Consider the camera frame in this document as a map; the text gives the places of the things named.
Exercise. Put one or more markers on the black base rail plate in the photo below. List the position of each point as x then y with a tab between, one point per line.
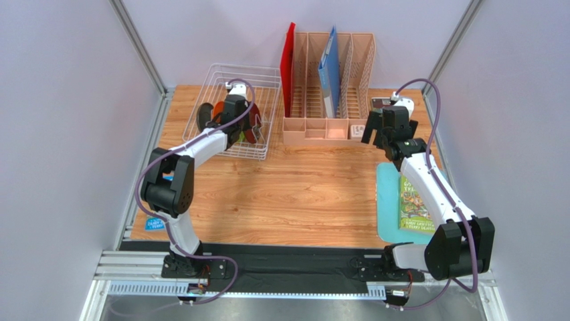
278	269

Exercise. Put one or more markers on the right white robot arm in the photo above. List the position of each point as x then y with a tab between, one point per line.
462	243

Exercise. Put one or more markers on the green plate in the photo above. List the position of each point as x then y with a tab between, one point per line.
242	137

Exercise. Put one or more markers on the blue folder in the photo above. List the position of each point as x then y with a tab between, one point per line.
329	75

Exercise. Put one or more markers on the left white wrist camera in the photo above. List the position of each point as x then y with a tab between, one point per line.
236	88

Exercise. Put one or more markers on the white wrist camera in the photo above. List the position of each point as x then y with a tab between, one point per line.
402	101
236	88

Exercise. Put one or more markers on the red folder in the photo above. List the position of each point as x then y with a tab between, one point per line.
287	69

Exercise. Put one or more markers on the pink desk file organizer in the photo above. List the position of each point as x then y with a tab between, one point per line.
308	124

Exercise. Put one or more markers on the green storey treehouse book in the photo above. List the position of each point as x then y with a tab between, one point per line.
413	214

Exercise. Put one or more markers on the teal cutting board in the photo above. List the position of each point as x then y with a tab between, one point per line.
387	186

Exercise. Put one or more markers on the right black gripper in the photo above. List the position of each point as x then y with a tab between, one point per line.
384	128

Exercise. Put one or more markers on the orange plate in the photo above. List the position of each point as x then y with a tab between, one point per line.
218	111

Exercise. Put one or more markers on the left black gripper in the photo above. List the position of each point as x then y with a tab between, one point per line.
247	106

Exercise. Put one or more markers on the white power adapter cube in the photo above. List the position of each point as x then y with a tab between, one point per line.
356	131

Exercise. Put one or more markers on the illustrated book back right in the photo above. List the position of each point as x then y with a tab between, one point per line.
379	103

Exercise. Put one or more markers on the red floral plate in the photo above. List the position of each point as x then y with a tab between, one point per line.
252	126

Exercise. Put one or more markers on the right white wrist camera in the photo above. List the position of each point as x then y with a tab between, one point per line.
402	101

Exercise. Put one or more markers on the blue storey treehouse book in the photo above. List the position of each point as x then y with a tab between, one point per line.
153	224

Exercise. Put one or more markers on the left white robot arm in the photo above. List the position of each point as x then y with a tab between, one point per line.
168	185

